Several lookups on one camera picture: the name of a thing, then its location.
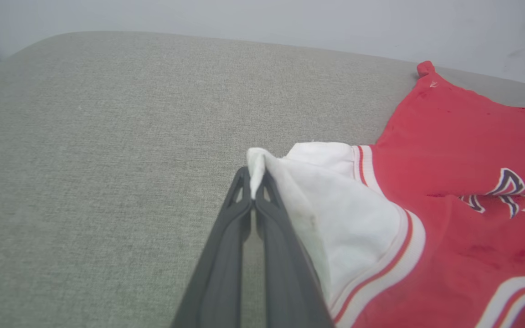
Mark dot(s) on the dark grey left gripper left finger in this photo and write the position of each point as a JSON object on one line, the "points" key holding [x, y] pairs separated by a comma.
{"points": [[219, 273]]}

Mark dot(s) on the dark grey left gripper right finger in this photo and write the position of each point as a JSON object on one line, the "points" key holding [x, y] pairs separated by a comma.
{"points": [[287, 282]]}

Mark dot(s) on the red and white jersey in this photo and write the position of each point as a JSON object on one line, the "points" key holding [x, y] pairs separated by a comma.
{"points": [[449, 136]]}

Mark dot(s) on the grey fabric sofa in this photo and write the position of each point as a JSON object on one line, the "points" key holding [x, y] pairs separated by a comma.
{"points": [[107, 159]]}

